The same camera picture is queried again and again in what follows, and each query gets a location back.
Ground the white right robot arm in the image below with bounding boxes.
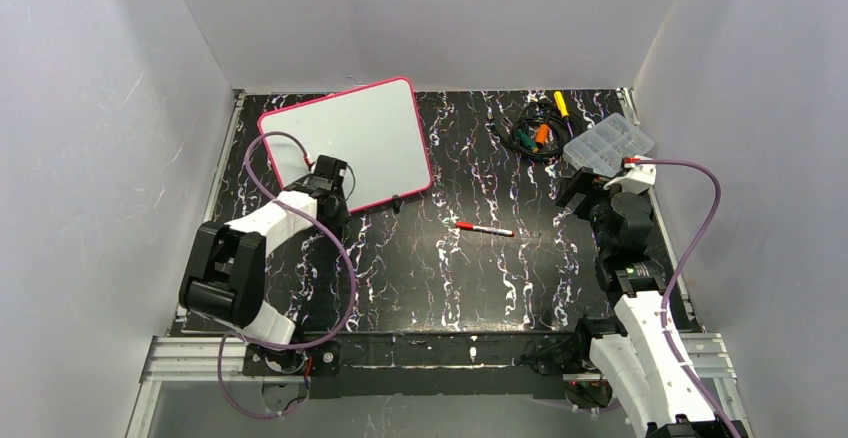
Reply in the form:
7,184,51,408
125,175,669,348
556,163,748,437

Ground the green connector plug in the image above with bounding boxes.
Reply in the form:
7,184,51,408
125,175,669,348
513,129,536,150

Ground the pink framed whiteboard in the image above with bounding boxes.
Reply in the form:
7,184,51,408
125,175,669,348
258,77,433,212

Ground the red white marker pen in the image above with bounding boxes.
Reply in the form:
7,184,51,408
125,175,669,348
455,221,515,237

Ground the black whiteboard clip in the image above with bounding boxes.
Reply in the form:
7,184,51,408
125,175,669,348
391,195,402,214

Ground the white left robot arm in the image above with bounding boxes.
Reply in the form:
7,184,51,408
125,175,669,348
178,155,349,349

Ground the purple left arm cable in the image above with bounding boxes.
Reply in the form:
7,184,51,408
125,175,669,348
217,131,359,421

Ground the clear plastic organizer box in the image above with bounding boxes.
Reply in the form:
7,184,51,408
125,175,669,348
563,113,655,178

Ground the orange connector plug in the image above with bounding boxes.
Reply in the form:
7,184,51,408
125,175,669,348
533,123,550,149

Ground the aluminium front rail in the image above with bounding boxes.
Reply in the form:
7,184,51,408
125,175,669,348
141,333,737,382

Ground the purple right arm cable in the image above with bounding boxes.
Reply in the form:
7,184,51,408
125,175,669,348
635,158,747,438

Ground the yellow handled tool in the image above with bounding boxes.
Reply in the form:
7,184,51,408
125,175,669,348
553,90,570,118

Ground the black coiled cable bundle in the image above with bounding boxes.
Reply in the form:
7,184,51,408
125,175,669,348
488,98,588,163

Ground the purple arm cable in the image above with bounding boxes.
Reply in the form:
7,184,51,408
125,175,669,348
635,158,747,438
217,131,359,421

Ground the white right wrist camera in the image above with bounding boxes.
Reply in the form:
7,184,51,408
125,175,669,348
603,155,657,194

